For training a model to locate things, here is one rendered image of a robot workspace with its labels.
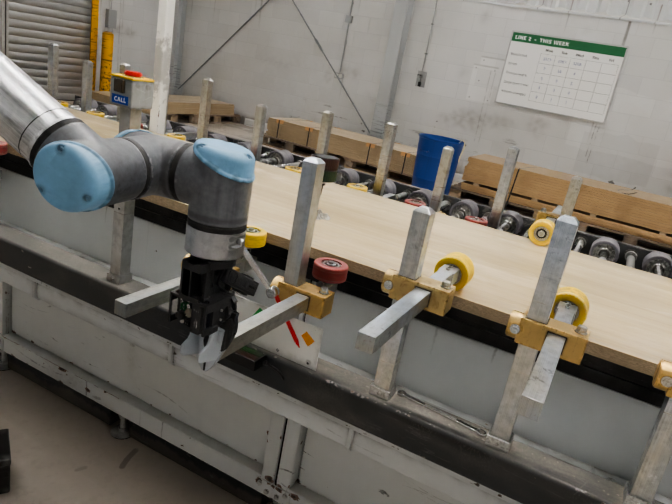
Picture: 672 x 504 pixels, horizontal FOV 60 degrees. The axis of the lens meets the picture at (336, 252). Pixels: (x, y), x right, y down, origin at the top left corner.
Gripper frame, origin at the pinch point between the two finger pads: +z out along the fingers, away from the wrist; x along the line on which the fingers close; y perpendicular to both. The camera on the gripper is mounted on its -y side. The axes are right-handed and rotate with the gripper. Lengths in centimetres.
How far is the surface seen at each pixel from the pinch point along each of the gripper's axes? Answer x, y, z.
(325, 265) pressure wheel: -0.2, -39.4, -8.1
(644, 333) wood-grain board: 66, -66, -7
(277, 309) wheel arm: 0.2, -20.3, -3.4
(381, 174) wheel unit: -30, -140, -13
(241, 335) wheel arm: 1.5, -6.6, -3.2
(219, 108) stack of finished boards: -564, -730, 58
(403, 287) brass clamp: 21.1, -30.7, -12.5
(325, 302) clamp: 5.0, -31.6, -3.2
